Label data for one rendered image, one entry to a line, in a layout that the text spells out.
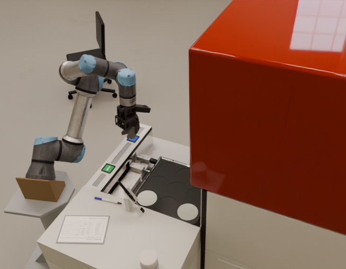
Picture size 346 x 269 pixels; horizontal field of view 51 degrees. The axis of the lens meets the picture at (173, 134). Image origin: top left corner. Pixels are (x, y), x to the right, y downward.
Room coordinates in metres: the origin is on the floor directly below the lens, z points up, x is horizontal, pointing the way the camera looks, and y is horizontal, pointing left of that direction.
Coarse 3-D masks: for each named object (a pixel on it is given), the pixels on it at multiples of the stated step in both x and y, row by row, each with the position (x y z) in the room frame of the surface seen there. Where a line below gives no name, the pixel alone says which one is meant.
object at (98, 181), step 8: (144, 128) 1.67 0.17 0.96; (120, 144) 1.54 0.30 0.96; (128, 144) 1.54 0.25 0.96; (136, 144) 1.54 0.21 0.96; (120, 152) 1.48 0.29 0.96; (128, 152) 1.47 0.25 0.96; (112, 160) 1.42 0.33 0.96; (120, 160) 1.41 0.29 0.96; (96, 176) 1.30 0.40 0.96; (104, 176) 1.31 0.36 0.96; (88, 184) 1.25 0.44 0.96; (96, 184) 1.25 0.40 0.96; (104, 184) 1.25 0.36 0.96
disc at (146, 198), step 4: (144, 192) 1.23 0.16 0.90; (148, 192) 1.23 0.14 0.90; (152, 192) 1.23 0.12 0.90; (140, 196) 1.21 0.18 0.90; (144, 196) 1.20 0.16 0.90; (148, 196) 1.20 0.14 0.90; (152, 196) 1.20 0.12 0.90; (156, 196) 1.20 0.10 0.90; (140, 200) 1.18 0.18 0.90; (144, 200) 1.18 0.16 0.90; (148, 200) 1.18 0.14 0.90; (152, 200) 1.18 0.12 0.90; (144, 204) 1.15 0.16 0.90; (148, 204) 1.15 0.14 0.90
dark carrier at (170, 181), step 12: (156, 168) 1.40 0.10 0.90; (168, 168) 1.40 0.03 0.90; (180, 168) 1.39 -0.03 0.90; (156, 180) 1.31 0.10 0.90; (168, 180) 1.30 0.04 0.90; (180, 180) 1.30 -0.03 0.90; (156, 192) 1.23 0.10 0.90; (168, 192) 1.23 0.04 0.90; (180, 192) 1.22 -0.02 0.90; (192, 192) 1.22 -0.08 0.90; (156, 204) 1.15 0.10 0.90; (168, 204) 1.15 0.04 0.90; (180, 204) 1.14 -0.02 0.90
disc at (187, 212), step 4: (184, 204) 1.14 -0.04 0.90; (188, 204) 1.14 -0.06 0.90; (192, 204) 1.14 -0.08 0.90; (180, 208) 1.12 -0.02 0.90; (184, 208) 1.12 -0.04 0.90; (188, 208) 1.12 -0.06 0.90; (192, 208) 1.12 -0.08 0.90; (196, 208) 1.12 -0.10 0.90; (180, 212) 1.09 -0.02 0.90; (184, 212) 1.09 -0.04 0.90; (188, 212) 1.09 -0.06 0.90; (192, 212) 1.09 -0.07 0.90; (196, 212) 1.09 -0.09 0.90; (180, 216) 1.07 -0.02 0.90; (184, 216) 1.07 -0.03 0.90; (188, 216) 1.07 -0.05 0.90; (192, 216) 1.07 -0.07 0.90
